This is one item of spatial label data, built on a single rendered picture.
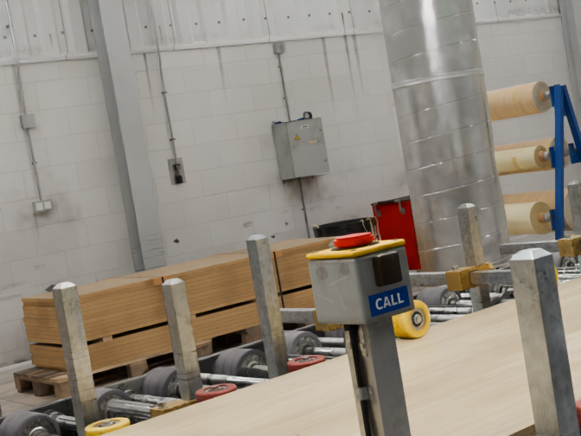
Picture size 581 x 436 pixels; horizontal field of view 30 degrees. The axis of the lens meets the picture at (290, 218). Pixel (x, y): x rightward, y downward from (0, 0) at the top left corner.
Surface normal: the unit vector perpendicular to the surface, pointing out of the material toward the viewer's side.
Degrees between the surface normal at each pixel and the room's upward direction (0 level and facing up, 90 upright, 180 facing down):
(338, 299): 90
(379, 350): 90
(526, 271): 90
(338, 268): 90
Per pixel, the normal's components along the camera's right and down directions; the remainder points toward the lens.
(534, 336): -0.76, 0.16
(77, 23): 0.57, -0.05
